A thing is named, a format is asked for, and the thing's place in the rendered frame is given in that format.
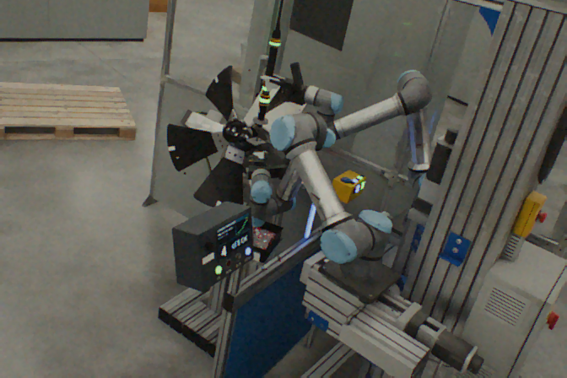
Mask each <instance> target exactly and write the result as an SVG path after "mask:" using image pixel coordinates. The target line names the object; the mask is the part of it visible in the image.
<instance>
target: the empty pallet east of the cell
mask: <svg viewBox="0 0 567 378"><path fill-rule="evenodd" d="M5 127H55V133H53V134H17V133H5ZM74 127H117V130H118V131H117V134H74V133H73V128H74ZM136 127H137V126H136V123H135V121H134V120H133V118H132V115H131V113H130V111H129V109H128V107H127V104H126V103H125V100H124V98H123V95H122V93H121V91H120V89H119V88H118V87H101V86H83V85H63V84H25V83H4V82H0V140H135V137H136Z"/></svg>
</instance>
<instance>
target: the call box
mask: <svg viewBox="0 0 567 378"><path fill-rule="evenodd" d="M345 176H346V177H348V178H349V179H351V181H353V179H355V178H357V177H358V176H361V175H360V174H357V173H355V172H353V171H351V170H348V171H346V172H344V173H343V174H341V175H339V176H338V177H336V178H334V179H333V182H332V185H333V187H334V189H335V191H336V193H337V196H338V198H339V200H340V201H342V202H345V203H350V202H351V201H352V200H354V199H355V198H356V197H358V196H359V195H361V194H362V193H363V190H364V188H362V189H361V190H359V191H358V192H356V193H355V194H354V195H353V190H354V188H355V187H357V186H359V185H360V184H362V183H363V182H365V181H366V179H367V178H366V177H364V178H362V179H360V180H359V181H357V182H355V184H354V185H353V184H350V182H351V181H350V182H344V181H342V178H343V177H345Z"/></svg>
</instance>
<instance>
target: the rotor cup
mask: <svg viewBox="0 0 567 378"><path fill-rule="evenodd" d="M234 127H235V128H236V132H232V129H233V128H234ZM222 134H223V137H224V139H225V140H226V141H227V142H228V143H229V145H230V146H232V147H234V148H237V149H240V150H242V151H244V152H245V155H248V154H250V153H252V152H253V151H254V150H255V149H254V148H252V147H250V146H248V145H246V144H245V143H247V141H246V140H247V139H249V138H256V137H257V131H256V130H255V129H254V128H253V127H249V126H248V125H247V124H246V122H245V121H244V120H242V119H240V118H232V119H230V120H228V121H227V122H226V123H225V124H224V126H223V129H222ZM246 136H247V137H248V138H246ZM233 144H234V145H233Z"/></svg>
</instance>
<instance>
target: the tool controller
mask: <svg viewBox="0 0 567 378"><path fill-rule="evenodd" d="M172 238H173V246H174V255H175V272H176V281H177V283H178V284H181V285H184V286H186V287H188V288H191V289H195V290H198V291H201V292H204V291H205V290H207V289H209V288H210V287H212V286H214V285H215V284H216V283H218V282H219V281H221V280H222V279H224V278H226V277H227V276H229V275H230V274H231V273H233V272H234V271H236V270H237V269H239V268H240V267H242V266H244V265H245V264H247V263H248V262H249V261H251V260H252V259H253V258H254V251H253V234H252V217H251V207H249V206H246V205H241V204H238V203H233V202H223V203H221V204H219V205H217V206H215V207H213V208H210V209H209V210H207V211H205V212H203V213H200V214H199V215H197V216H195V217H193V218H191V219H188V220H187V221H185V222H183V223H181V224H178V225H176V226H174V227H172ZM227 241H228V242H229V256H227V257H226V258H225V259H223V260H222V261H219V249H218V247H219V246H221V245H223V244H224V243H225V242H227ZM247 247H250V248H251V252H250V254H249V255H246V254H245V250H246V248H247ZM237 253H240V254H241V259H240V260H239V261H236V260H235V256H236V254H237ZM228 259H230V260H231V265H230V267H226V266H225V263H226V261H227V260H228ZM217 266H221V272H220V273H219V274H216V273H215V268H216V267H217Z"/></svg>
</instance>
